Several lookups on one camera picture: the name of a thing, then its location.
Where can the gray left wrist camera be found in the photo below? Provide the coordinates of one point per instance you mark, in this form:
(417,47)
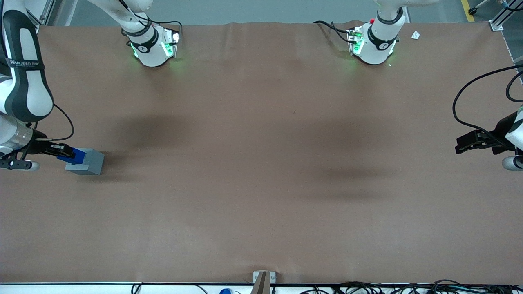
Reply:
(512,163)

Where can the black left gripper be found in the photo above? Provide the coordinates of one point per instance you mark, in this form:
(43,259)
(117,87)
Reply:
(501,131)

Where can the small blue square part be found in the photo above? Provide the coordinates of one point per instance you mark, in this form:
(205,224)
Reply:
(79,157)

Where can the aluminium frame profile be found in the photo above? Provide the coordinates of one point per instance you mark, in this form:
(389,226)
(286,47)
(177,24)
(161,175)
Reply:
(504,14)
(41,10)

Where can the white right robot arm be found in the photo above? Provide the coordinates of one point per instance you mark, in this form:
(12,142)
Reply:
(28,94)

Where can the brown table mat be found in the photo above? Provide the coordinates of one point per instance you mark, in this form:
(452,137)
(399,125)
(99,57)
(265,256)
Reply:
(261,183)

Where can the gray square base block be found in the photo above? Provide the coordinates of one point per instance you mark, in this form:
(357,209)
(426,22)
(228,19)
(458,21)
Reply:
(92,163)

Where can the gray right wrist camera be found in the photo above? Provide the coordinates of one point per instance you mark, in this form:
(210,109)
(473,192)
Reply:
(18,165)

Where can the black caster wheel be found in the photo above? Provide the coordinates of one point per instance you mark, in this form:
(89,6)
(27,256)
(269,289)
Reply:
(473,10)

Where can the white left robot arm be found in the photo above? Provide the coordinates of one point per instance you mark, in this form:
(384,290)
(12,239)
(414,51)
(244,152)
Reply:
(378,41)

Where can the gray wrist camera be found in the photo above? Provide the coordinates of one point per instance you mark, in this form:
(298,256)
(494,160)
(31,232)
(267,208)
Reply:
(18,165)
(512,163)

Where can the white paper scrap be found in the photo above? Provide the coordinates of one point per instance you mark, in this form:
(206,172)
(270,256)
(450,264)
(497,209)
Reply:
(415,35)

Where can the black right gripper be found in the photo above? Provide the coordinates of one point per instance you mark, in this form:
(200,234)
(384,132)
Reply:
(41,146)

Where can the blue round cap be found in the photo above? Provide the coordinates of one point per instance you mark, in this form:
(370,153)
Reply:
(225,291)

